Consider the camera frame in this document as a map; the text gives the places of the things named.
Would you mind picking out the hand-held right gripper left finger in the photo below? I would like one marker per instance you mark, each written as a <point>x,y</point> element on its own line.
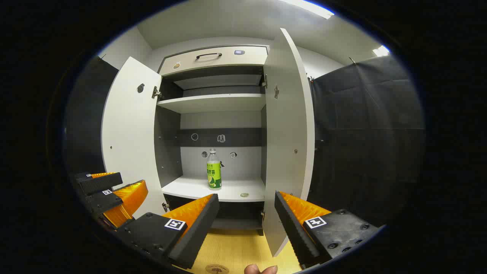
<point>201,228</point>

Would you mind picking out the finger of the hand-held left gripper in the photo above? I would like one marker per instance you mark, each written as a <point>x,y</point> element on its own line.
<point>101,183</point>
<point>101,201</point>

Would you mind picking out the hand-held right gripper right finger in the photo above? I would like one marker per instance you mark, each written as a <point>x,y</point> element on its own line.
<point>291,232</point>

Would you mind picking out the clear bottle with green label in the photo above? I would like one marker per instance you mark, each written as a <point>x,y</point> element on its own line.
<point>214,177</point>

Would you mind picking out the metal door hinge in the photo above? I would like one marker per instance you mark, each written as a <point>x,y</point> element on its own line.
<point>263,215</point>
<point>156,92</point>
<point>165,206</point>
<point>265,81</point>

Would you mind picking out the white cabinet drawer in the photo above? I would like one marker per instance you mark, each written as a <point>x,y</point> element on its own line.
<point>213,65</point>

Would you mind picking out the black backdrop cloth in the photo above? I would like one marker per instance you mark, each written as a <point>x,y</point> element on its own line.
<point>365,133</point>

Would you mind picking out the small ceiling light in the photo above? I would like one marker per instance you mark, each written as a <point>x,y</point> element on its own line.
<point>381,51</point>

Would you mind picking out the long ceiling light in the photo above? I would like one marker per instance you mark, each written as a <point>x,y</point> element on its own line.
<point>312,7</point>

